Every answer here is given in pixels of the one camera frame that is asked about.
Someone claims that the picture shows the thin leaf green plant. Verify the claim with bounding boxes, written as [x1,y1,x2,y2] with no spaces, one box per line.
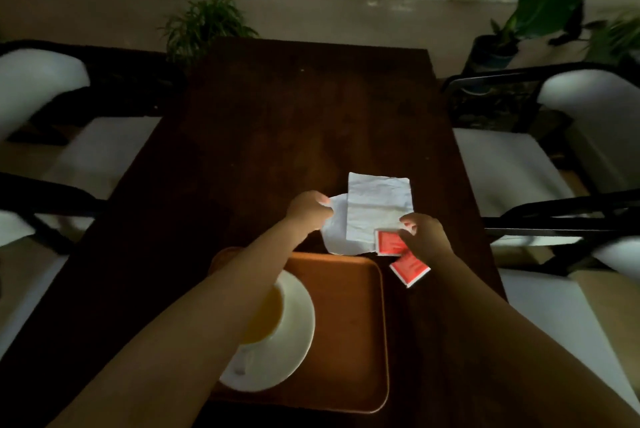
[582,10,640,66]

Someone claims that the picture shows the person's left forearm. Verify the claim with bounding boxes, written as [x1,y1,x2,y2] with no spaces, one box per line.
[47,223,316,428]

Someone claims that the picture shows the red sugar packet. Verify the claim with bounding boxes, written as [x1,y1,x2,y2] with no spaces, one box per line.
[389,250,431,289]
[374,229,410,257]

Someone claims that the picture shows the small green fern plant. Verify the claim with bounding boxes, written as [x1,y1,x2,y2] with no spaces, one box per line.
[159,0,260,66]

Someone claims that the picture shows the dark round plant pot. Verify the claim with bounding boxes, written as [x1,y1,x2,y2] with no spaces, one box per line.
[461,34,521,94]

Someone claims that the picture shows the orange wooden tray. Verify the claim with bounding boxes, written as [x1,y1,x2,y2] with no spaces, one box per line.
[207,247,391,414]

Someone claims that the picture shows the white saucer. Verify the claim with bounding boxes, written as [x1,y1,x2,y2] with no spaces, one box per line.
[219,270,317,393]

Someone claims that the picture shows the person's right forearm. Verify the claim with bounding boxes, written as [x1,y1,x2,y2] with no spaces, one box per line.
[425,252,640,428]

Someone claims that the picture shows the person's left hand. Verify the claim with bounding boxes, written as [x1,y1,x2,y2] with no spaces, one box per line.
[285,191,335,234]

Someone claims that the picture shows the person's right hand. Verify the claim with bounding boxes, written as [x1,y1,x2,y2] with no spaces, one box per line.
[399,213,454,264]

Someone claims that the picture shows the white cushioned black frame chair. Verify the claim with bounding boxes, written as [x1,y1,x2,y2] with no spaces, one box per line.
[0,173,109,361]
[481,189,640,416]
[440,62,640,223]
[0,40,187,203]

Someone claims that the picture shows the white paper napkin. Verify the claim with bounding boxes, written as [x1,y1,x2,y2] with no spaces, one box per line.
[320,172,416,256]

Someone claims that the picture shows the white cup of tea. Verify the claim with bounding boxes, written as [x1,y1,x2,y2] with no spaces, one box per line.
[239,283,287,346]

